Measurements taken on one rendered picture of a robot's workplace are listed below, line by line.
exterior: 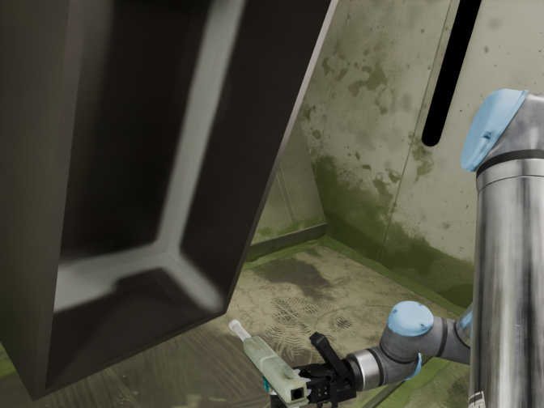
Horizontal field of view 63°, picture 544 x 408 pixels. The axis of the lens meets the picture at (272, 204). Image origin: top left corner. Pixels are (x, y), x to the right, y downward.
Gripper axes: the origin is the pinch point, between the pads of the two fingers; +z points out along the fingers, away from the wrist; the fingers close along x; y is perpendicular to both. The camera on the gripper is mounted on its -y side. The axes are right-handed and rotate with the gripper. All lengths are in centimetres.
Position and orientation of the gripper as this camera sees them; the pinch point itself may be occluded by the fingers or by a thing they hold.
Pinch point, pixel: (273, 384)
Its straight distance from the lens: 105.5
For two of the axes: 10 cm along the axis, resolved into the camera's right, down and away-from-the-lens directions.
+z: -9.3, 1.0, -3.5
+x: -3.5, -0.2, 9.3
